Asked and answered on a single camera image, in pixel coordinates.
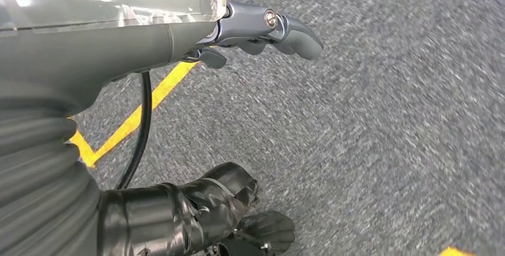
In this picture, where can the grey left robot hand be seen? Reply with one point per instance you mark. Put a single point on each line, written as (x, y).
(98, 41)

